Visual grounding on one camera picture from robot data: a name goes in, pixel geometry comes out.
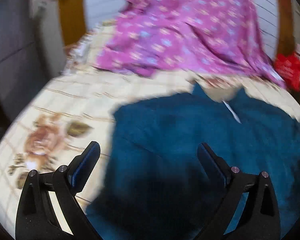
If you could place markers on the red bag on nightstand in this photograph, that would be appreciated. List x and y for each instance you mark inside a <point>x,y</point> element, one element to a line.
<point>288,68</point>

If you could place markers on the grey refrigerator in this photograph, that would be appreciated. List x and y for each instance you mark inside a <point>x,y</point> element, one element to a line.
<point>21,73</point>

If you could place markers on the blue zip jacket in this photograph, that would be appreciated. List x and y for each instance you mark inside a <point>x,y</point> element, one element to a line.
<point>155,186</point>

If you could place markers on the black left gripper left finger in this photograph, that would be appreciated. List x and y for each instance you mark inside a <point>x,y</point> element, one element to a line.
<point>36,217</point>

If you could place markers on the purple floral quilt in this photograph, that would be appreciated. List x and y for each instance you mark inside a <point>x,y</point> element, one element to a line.
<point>219,37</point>

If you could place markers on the cream floral bed sheet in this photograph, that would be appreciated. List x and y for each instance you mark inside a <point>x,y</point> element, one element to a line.
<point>74,109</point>

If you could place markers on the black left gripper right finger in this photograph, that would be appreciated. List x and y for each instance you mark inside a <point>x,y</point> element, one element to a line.
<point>248,208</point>

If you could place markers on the wooden bed headboard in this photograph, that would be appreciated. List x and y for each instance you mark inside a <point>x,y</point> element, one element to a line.
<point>276,21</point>

